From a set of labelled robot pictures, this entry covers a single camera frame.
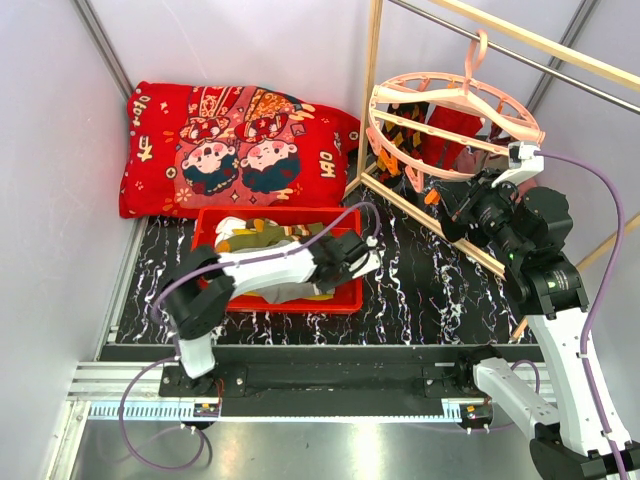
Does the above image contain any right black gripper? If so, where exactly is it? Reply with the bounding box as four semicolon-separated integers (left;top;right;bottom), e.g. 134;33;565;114
436;166;528;261

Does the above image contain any orange clothes clip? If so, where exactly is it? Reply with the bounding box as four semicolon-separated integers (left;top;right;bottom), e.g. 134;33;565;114
424;189;441;205

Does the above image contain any pink round clip hanger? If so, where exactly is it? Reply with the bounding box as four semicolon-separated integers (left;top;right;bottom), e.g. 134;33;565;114
366;30;545;191

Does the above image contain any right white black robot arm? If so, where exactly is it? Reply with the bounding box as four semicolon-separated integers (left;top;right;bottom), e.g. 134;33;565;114
434;171;639;479

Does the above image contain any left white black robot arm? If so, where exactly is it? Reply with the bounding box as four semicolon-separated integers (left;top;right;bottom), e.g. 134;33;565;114
154;230;381;396

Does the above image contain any red plastic basket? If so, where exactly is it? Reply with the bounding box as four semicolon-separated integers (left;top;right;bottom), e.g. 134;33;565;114
192;206;363;314

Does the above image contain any red patterned sock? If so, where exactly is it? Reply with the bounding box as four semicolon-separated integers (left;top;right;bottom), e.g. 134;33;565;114
424;104;484;171

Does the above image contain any olive green sock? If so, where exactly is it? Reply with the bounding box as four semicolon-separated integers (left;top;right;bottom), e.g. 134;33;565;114
214;223;325;253

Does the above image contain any black argyle sock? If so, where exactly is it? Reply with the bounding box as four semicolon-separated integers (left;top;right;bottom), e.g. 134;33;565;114
376;102;429;188

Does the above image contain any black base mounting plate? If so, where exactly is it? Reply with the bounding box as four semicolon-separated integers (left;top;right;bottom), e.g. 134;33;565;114
97;342;551;399

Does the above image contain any red cartoon print pillow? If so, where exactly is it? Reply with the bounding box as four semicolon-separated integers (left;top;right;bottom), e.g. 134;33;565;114
118;82;360;218

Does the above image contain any metal hanging rod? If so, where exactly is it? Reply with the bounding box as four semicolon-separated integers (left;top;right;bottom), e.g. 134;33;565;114
391;0;639;115

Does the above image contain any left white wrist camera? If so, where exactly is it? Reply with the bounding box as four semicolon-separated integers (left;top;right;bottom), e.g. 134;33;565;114
349;236;382;279

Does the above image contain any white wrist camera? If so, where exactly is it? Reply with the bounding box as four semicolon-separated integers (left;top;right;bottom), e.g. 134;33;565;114
491;141;545;188
349;236;382;279

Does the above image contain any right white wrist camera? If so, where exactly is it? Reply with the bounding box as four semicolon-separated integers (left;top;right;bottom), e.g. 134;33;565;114
491;141;545;188

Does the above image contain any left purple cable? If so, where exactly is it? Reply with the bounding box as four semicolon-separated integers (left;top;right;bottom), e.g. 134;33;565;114
117;201;384;471

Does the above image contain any wooden drying rack frame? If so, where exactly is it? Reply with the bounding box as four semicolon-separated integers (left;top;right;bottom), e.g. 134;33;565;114
342;0;640;346

